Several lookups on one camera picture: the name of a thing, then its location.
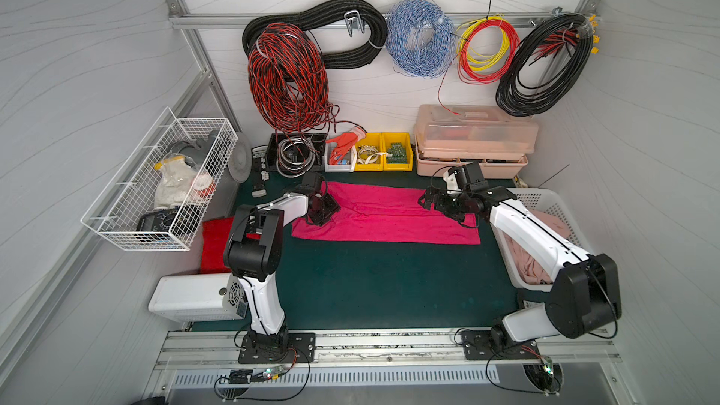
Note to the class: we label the red work glove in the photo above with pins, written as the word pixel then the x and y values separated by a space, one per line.
pixel 346 140

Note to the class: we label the yellow bin with tape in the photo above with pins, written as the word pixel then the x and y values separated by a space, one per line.
pixel 373 139

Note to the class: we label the pink translucent toolbox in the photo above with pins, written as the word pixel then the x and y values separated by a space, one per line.
pixel 457 135

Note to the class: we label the green circuit boards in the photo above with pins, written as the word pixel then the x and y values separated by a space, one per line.
pixel 396 154

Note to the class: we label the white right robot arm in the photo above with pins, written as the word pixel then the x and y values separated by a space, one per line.
pixel 585 287

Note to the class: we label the white laundry basket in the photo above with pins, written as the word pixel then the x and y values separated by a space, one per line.
pixel 514 218

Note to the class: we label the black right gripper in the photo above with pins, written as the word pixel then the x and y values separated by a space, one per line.
pixel 445 202

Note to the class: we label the pale pink t-shirt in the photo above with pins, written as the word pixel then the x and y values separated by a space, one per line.
pixel 529 269

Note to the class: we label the black multimeter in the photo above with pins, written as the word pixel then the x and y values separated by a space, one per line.
pixel 181 220

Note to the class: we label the yellow bin with circuit boards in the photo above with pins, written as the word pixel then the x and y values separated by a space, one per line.
pixel 405 139

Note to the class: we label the white cloth gloves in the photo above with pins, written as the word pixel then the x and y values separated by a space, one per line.
pixel 181 184

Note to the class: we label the white wire wall basket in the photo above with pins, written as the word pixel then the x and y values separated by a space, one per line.
pixel 205 142

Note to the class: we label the white ribbon tape roll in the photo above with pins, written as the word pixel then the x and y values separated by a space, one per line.
pixel 368 154

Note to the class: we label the folded red t-shirt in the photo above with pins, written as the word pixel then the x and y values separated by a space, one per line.
pixel 215 234

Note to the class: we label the white power supply box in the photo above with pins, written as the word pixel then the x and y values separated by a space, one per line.
pixel 199 298

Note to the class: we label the white storage bin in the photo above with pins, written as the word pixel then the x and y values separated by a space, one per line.
pixel 347 164

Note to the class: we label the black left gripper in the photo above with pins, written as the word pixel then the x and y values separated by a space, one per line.
pixel 323 208

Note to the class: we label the magenta t-shirt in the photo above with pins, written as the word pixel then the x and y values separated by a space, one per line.
pixel 386 214

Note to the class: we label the black storage bin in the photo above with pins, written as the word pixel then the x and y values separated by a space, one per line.
pixel 317 139

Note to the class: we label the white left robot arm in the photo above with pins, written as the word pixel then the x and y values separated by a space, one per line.
pixel 254 249

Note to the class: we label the coiled metal flexible conduit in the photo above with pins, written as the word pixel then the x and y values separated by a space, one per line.
pixel 295 157

